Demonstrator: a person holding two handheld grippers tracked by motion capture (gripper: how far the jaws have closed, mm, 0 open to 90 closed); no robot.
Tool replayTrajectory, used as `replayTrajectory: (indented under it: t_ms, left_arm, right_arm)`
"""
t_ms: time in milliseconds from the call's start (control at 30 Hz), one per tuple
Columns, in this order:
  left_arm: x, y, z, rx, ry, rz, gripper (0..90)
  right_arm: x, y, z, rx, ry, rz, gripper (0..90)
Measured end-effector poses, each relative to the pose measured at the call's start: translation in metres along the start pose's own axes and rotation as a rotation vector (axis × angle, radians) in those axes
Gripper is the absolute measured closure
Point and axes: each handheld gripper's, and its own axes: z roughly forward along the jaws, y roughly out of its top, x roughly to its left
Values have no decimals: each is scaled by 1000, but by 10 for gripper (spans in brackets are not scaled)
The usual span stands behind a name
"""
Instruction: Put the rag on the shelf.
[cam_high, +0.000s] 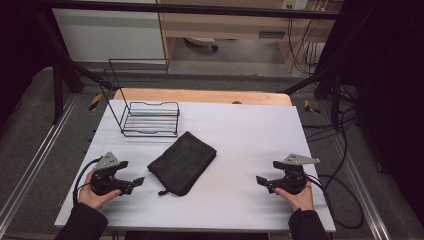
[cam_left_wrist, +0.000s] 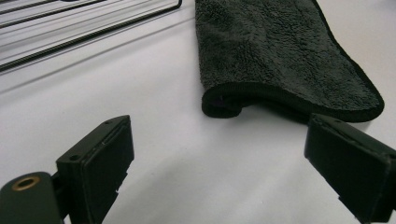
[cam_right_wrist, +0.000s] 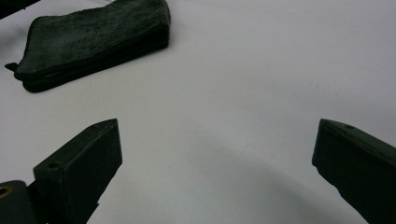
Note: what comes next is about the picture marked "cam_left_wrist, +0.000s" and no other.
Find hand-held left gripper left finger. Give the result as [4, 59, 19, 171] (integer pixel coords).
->
[55, 115, 135, 224]

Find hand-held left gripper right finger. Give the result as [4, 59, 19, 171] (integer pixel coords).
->
[304, 113, 396, 224]

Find black wire rack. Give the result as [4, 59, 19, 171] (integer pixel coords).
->
[0, 0, 184, 73]

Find dark grey fleece towel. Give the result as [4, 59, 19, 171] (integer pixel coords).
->
[194, 0, 385, 123]

